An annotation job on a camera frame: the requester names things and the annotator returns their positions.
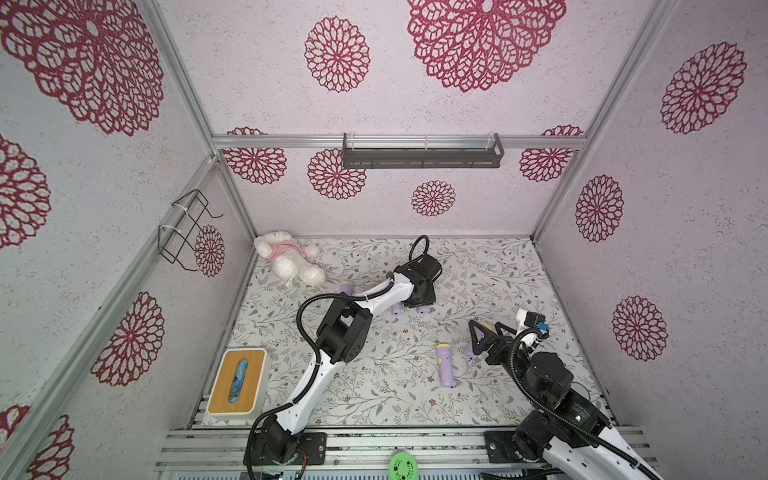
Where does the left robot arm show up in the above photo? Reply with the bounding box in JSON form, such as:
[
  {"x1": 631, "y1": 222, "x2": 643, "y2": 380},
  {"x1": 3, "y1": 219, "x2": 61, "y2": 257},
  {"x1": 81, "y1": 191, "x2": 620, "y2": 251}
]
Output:
[{"x1": 243, "y1": 253, "x2": 443, "y2": 470}]

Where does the black wire wall rack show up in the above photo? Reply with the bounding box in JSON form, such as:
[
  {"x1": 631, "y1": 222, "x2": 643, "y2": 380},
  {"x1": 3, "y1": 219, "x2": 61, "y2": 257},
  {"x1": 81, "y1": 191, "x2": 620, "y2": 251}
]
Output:
[{"x1": 156, "y1": 189, "x2": 223, "y2": 273}]

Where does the green tape roll front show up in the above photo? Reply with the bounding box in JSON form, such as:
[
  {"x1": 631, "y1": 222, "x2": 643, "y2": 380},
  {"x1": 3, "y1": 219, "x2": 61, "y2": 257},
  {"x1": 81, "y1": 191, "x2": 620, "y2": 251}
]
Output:
[{"x1": 388, "y1": 451, "x2": 419, "y2": 480}]

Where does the black wall shelf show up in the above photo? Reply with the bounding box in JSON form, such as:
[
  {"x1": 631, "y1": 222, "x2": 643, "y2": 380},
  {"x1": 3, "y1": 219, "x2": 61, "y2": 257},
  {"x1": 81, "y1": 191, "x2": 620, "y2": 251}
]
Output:
[{"x1": 341, "y1": 134, "x2": 505, "y2": 170}]

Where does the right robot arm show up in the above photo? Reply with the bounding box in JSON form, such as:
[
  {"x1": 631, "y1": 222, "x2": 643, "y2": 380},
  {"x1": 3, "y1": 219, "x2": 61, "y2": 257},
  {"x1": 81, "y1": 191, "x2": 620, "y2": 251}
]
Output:
[{"x1": 468, "y1": 313, "x2": 661, "y2": 479}]

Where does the white plush teddy bear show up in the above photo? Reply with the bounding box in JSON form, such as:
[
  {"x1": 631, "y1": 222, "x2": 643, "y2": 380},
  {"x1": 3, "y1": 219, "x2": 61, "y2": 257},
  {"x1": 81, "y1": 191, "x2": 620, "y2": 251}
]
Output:
[{"x1": 254, "y1": 231, "x2": 326, "y2": 287}]

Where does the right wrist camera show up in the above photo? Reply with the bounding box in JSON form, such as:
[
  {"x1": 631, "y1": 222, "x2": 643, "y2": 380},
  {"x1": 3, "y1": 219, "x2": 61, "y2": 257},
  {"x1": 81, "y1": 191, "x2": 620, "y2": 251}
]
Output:
[{"x1": 515, "y1": 309, "x2": 549, "y2": 348}]

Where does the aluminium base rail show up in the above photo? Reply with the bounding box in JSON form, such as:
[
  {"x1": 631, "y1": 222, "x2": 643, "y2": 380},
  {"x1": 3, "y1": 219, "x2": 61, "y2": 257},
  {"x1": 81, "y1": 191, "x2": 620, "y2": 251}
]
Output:
[{"x1": 154, "y1": 425, "x2": 659, "y2": 472}]

